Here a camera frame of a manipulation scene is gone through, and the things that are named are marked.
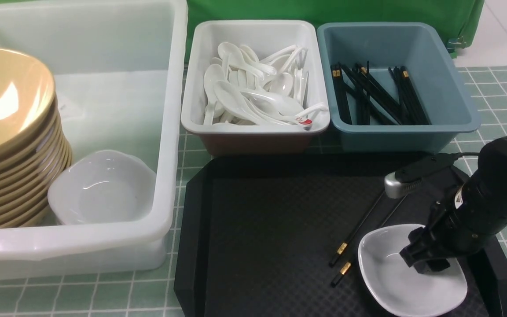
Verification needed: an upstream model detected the pile of black chopsticks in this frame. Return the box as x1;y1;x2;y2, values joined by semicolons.
331;63;431;126

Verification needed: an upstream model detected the stack of tan bowls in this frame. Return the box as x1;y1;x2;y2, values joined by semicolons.
0;48;73;229

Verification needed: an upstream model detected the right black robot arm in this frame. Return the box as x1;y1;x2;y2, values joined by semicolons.
400;136;507;273

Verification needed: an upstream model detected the blue chopstick bin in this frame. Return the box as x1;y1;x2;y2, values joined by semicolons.
316;22;481;153

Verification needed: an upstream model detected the green cloth backdrop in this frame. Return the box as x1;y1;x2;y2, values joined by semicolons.
186;0;484;59

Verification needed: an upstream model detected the white square dish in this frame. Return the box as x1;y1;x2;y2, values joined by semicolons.
359;224;467;317

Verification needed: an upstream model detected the large translucent white bin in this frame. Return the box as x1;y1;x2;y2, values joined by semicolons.
0;0;188;280

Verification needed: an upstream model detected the metal clamp on backdrop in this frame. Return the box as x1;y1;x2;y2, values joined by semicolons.
445;36;467;51

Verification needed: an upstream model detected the white spoon tray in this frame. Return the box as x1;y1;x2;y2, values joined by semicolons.
181;20;331;156

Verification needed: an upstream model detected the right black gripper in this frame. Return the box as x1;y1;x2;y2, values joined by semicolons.
400;171;507;272

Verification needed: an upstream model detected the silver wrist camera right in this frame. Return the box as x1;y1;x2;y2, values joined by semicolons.
384;153;461;199

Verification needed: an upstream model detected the black chopstick gold band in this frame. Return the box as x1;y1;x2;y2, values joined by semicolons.
328;190;385;268

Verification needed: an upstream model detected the pile of white spoons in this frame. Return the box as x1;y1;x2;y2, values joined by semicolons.
203;42;329;130

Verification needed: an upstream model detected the white dish in bin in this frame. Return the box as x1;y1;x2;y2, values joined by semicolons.
48;150;156;225

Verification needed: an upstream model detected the black serving tray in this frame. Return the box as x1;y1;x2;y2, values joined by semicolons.
173;152;507;317

